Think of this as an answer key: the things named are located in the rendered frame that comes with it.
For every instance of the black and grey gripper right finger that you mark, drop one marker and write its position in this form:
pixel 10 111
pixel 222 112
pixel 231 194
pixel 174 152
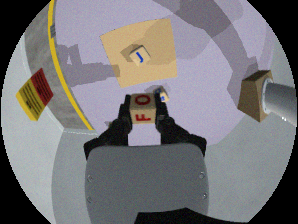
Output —
pixel 171 132

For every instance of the tan flat mat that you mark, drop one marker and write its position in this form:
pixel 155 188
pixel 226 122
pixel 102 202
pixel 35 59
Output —
pixel 157 38

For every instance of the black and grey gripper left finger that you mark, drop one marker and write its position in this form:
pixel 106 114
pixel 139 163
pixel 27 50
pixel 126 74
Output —
pixel 117 134

